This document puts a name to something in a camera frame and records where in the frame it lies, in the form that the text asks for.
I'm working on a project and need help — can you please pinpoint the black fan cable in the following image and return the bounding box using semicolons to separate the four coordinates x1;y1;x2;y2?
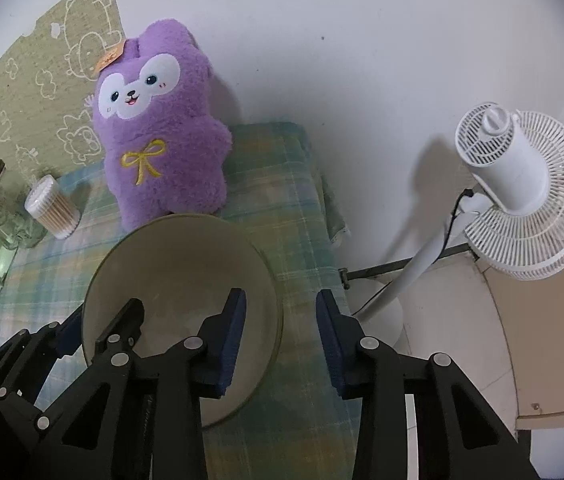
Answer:
349;188;478;318

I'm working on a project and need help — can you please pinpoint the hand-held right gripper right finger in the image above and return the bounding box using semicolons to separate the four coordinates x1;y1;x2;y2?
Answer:
315;290;528;480

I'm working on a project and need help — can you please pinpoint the glass jar with black lid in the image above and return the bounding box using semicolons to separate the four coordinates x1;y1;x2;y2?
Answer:
0;159;48;252

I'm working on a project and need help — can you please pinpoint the cotton swab container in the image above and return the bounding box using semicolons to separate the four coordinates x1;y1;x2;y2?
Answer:
24;175;81;240

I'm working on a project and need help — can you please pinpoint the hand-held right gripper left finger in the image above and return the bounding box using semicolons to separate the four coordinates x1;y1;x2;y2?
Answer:
26;287;249;480

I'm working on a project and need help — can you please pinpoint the green printed wall cloth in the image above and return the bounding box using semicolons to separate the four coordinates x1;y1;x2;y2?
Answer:
0;0;127;186

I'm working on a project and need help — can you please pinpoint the dark metal bar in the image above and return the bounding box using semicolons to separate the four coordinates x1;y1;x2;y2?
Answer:
340;242;480;288

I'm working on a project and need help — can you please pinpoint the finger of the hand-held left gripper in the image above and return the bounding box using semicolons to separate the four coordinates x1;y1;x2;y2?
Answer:
0;305;85;461
92;298;145;361

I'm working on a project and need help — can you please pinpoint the white standing fan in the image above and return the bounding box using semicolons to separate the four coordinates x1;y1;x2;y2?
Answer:
349;102;564;353

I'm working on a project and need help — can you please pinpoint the purple plush toy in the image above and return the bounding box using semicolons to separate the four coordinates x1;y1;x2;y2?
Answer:
89;19;233;228

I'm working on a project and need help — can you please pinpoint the plaid tablecloth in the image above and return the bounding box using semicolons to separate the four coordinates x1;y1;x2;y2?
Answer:
0;121;357;480

